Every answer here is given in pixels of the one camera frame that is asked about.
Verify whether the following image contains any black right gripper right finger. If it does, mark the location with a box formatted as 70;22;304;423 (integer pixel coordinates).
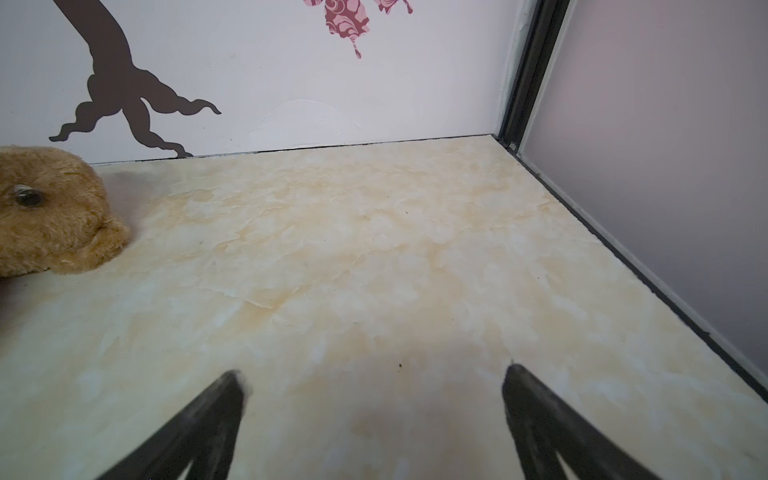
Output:
502;363;657;480

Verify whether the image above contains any brown plush teddy bear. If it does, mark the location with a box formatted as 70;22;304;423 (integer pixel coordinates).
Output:
1;146;131;278

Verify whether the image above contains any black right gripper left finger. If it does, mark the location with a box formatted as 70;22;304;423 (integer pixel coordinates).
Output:
100;370;246;480

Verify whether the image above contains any black corner frame post right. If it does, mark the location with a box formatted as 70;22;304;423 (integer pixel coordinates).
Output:
498;0;571;152

